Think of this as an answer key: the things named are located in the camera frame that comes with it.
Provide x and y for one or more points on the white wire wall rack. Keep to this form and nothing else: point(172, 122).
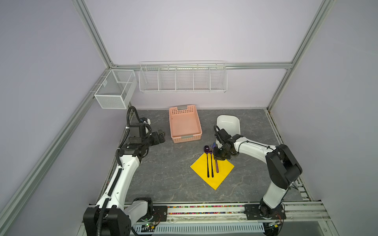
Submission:
point(183, 76)

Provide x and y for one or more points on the white mesh wall basket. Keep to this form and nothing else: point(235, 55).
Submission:
point(116, 90)

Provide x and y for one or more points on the white slotted cable duct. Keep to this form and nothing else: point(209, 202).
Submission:
point(202, 229)

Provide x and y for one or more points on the green circuit board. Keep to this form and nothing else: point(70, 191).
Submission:
point(147, 228)

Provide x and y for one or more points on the dark iridescent fork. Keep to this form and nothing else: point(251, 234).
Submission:
point(211, 160)

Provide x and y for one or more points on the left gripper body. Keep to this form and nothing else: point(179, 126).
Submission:
point(153, 138)

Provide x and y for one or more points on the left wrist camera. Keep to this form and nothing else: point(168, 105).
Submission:
point(145, 120)

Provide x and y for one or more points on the yellow paper napkin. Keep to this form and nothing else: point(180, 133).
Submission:
point(199, 167)

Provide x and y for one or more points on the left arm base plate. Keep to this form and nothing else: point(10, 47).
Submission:
point(159, 214)

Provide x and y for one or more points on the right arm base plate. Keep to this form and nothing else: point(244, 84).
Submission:
point(254, 211)

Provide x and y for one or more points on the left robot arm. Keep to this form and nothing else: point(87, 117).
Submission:
point(109, 217)

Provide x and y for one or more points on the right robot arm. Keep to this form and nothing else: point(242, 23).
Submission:
point(283, 167)

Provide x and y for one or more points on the aluminium mounting rail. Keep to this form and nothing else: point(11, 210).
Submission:
point(234, 212)

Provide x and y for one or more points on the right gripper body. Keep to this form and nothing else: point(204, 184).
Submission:
point(220, 153)

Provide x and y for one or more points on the white plastic tray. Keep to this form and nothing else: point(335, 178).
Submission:
point(230, 124)

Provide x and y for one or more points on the purple iridescent spoon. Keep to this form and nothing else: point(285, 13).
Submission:
point(206, 151)

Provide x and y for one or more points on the iridescent purple knife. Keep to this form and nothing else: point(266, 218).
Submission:
point(216, 162)

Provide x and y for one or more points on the pink perforated plastic basket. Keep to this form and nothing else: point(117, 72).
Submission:
point(184, 124)

